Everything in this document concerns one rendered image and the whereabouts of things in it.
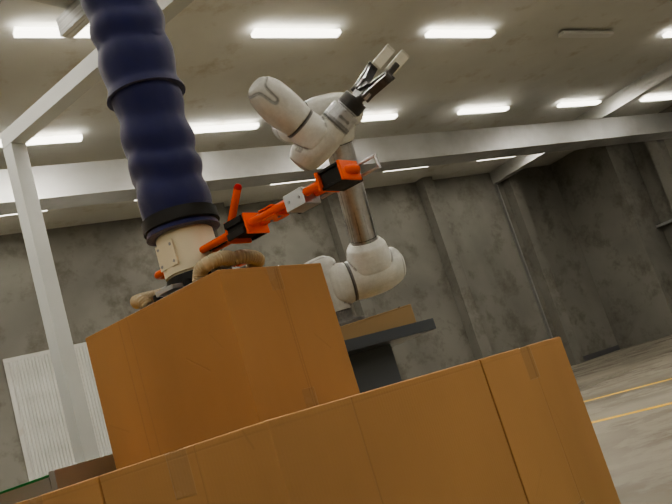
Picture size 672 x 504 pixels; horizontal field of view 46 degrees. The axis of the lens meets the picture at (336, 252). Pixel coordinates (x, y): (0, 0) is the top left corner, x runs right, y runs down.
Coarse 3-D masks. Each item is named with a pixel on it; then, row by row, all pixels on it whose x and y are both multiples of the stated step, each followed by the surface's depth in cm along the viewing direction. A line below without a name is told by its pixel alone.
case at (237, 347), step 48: (192, 288) 199; (240, 288) 197; (288, 288) 210; (96, 336) 225; (144, 336) 211; (192, 336) 200; (240, 336) 191; (288, 336) 204; (336, 336) 218; (96, 384) 226; (144, 384) 212; (192, 384) 200; (240, 384) 190; (288, 384) 197; (336, 384) 211; (144, 432) 213; (192, 432) 201
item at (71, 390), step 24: (24, 144) 587; (24, 168) 579; (24, 192) 572; (24, 216) 570; (24, 240) 571; (48, 240) 573; (48, 264) 566; (48, 288) 559; (48, 312) 554; (48, 336) 555; (72, 360) 552; (72, 384) 546; (72, 408) 540; (72, 432) 541; (96, 456) 540
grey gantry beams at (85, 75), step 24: (48, 0) 450; (72, 0) 456; (168, 0) 469; (192, 0) 472; (72, 72) 529; (96, 72) 519; (48, 96) 547; (72, 96) 540; (24, 120) 567; (48, 120) 563
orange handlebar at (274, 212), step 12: (348, 168) 189; (360, 168) 192; (312, 192) 196; (324, 192) 200; (276, 204) 204; (264, 216) 206; (276, 216) 207; (216, 240) 218; (204, 252) 223; (240, 264) 253; (156, 276) 236
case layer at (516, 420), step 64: (448, 384) 139; (512, 384) 157; (576, 384) 179; (192, 448) 113; (256, 448) 105; (320, 448) 109; (384, 448) 120; (448, 448) 132; (512, 448) 148; (576, 448) 168
